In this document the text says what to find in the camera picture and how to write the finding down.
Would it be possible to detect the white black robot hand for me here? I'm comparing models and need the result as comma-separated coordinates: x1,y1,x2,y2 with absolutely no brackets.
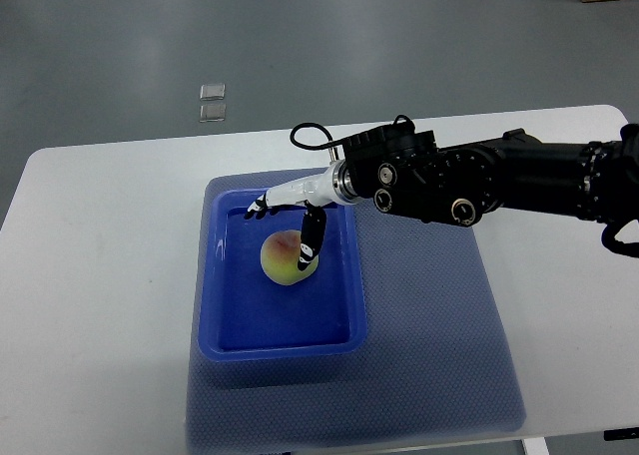
245,160,362,271

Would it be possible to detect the green red peach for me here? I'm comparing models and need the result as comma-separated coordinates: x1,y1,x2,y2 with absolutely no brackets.
260,229,320,286

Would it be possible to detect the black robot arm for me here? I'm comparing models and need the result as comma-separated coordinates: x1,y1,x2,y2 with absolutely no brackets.
342,116,638,257

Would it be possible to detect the lower metal floor plate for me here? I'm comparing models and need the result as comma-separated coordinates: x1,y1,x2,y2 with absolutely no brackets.
199,102,227,123

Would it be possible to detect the metal floor plate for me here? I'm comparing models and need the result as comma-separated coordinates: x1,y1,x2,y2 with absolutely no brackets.
200,83,226,101
199,102,227,123

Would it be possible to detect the upper metal floor plate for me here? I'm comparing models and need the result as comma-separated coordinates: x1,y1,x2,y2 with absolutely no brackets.
200,83,226,101

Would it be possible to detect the blue plastic tray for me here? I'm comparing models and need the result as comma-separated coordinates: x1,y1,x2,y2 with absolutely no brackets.
194,180,367,363

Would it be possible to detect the blue textured mat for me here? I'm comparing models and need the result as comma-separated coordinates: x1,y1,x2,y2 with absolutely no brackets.
186,171,526,454

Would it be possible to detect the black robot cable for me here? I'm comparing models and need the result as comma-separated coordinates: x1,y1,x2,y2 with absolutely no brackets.
290,122,345,163

